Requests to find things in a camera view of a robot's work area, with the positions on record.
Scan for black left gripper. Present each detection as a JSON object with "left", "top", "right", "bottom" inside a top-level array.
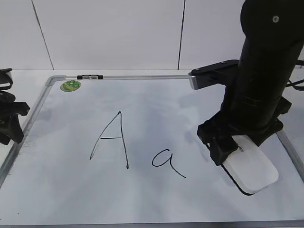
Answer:
[{"left": 0, "top": 91, "right": 30, "bottom": 145}]

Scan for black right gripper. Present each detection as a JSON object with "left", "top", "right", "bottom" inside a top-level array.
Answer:
[{"left": 197, "top": 96, "right": 292, "bottom": 166}]

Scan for white board eraser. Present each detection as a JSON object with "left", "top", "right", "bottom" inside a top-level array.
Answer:
[{"left": 222, "top": 135, "right": 279, "bottom": 195}]

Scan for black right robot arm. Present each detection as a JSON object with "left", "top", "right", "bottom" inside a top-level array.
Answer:
[{"left": 189, "top": 0, "right": 304, "bottom": 165}]

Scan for round green magnet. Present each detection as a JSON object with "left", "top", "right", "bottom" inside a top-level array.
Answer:
[{"left": 60, "top": 80, "right": 81, "bottom": 92}]

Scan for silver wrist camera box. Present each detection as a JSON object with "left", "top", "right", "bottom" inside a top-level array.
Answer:
[{"left": 188, "top": 59, "right": 239, "bottom": 90}]

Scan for black marker clip on frame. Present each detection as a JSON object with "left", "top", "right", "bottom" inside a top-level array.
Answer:
[{"left": 77, "top": 75, "right": 104, "bottom": 80}]

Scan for white board with grey frame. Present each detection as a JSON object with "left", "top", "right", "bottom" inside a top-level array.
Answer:
[{"left": 0, "top": 78, "right": 304, "bottom": 227}]

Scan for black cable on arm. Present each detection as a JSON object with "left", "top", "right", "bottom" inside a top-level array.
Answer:
[{"left": 286, "top": 60, "right": 304, "bottom": 91}]

